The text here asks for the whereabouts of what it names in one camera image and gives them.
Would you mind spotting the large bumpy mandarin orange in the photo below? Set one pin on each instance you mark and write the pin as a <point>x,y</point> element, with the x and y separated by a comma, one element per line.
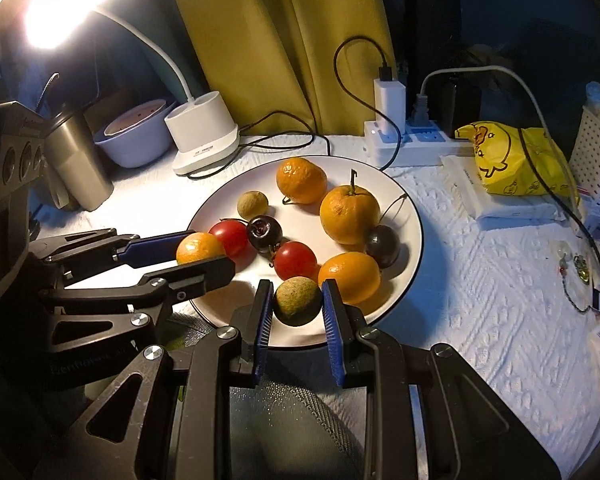
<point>301,180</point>

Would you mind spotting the white plate with dark rim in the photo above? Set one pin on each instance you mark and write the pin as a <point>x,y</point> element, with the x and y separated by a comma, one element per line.
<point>410,230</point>

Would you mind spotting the steel tumbler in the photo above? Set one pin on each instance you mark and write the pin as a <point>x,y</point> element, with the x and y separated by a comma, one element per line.
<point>77,165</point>

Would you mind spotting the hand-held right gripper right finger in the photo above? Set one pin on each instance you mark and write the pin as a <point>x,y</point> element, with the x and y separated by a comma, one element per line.
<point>334,330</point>

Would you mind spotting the red cherry tomato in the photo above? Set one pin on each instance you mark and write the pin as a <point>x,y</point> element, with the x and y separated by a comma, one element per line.
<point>295,260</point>
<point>232,237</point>

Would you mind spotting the white perforated basket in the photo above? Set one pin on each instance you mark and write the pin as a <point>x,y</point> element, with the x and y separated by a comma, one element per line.
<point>597,160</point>

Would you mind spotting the yellow curtain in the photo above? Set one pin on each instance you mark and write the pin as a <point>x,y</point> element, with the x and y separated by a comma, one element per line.
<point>260,35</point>

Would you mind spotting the smooth orange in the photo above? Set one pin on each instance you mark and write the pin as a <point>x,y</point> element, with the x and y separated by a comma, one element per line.
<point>349,277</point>

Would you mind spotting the orange with stem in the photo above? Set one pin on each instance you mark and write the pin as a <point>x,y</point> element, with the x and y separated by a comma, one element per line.
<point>350,215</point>

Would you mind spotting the yellow printed bag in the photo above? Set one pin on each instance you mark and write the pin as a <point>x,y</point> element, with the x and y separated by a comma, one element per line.
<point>500,160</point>

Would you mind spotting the white charger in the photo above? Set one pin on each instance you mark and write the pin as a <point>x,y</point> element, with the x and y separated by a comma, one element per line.
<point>390,105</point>

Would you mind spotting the dull green round fruit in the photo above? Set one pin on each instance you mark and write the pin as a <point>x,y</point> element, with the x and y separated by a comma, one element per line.
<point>297,301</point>

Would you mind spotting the white tissue pack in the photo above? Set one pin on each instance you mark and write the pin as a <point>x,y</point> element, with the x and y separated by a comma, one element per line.
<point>505,207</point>

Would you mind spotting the dark cherry with stem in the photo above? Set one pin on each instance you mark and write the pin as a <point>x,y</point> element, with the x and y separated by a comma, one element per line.
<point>264,232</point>
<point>382,246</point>

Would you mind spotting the round dark grey mat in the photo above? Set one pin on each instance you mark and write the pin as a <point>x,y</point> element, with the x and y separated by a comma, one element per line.
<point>280,430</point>

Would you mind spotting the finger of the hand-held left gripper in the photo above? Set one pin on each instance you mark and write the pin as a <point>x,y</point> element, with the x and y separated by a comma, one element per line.
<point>200,275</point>
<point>150,249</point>

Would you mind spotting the small brown longan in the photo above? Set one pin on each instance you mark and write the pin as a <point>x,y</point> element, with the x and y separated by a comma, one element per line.
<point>252,204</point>

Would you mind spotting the dark blue curtain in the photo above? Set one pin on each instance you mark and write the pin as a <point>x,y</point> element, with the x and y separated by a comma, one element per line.
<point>145,70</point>

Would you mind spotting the white power strip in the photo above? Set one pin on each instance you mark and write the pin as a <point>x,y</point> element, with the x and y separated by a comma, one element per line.
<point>430,152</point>

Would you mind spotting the white desk lamp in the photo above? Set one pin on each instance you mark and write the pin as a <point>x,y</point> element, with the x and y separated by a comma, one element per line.
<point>200,135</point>

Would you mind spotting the small orange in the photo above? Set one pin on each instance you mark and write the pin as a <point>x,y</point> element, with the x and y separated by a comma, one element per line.
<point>200,247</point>

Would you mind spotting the pink bowl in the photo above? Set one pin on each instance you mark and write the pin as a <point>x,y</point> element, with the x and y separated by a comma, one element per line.
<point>130,117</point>

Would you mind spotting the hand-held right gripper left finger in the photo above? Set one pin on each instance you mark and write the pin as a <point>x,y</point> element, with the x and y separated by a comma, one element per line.
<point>265,320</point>

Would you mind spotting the lilac bowl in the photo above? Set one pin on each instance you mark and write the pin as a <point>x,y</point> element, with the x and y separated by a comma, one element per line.
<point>135,152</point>

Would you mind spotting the black power adapter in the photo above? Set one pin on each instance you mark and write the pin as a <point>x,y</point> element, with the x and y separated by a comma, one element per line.
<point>460,105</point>

